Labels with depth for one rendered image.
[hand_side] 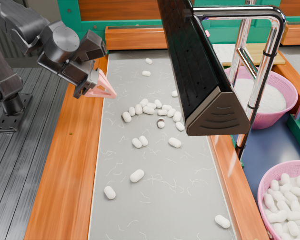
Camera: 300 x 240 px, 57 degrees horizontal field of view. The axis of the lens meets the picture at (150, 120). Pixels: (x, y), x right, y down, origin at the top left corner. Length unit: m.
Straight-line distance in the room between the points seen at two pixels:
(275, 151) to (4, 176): 0.77
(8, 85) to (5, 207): 0.36
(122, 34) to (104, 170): 0.54
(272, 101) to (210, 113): 0.68
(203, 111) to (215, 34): 0.86
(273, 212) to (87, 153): 0.46
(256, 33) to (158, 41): 0.40
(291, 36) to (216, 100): 0.92
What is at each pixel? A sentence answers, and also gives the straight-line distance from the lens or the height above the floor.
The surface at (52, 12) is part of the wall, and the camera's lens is 2.69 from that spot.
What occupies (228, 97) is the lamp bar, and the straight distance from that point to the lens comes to 0.33.
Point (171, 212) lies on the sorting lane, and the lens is 0.64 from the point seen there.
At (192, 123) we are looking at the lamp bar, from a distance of 0.34.
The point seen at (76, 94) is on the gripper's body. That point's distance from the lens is 0.68.
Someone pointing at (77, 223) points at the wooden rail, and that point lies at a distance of 0.62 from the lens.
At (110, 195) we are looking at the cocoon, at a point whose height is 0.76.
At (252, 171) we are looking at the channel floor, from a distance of 0.83.
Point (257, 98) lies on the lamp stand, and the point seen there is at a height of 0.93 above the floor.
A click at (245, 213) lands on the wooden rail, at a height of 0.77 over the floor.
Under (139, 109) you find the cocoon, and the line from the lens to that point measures 0.83.
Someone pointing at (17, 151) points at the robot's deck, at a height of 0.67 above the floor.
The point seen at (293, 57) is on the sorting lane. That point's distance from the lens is 1.27.
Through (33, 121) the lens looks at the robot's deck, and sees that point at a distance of 1.01.
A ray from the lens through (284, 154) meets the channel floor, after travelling 0.91.
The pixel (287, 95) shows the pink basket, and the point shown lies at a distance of 1.03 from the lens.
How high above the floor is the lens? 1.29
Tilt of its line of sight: 42 degrees down
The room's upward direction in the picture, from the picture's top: straight up
